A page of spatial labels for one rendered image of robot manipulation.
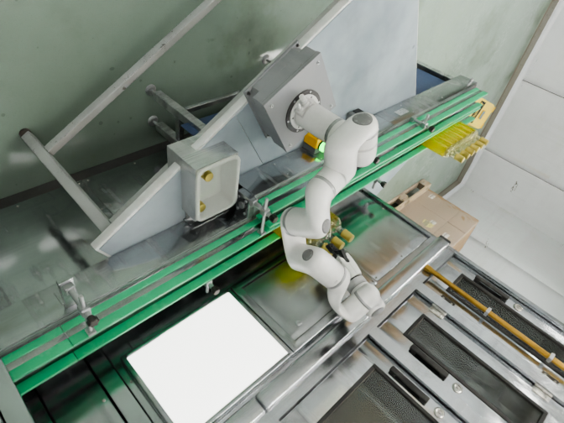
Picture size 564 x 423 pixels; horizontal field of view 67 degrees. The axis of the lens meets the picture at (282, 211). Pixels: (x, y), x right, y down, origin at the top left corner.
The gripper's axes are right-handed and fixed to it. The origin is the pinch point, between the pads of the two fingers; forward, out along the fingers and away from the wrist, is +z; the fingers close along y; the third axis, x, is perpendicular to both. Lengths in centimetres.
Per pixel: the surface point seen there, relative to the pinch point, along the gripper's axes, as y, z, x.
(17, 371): 6, -6, 102
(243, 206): 11.8, 23.4, 25.4
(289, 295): -12.2, -3.7, 17.7
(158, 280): 5, 8, 62
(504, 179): -271, 196, -544
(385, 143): 13, 37, -53
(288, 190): 13.9, 23.3, 7.1
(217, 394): -11, -26, 56
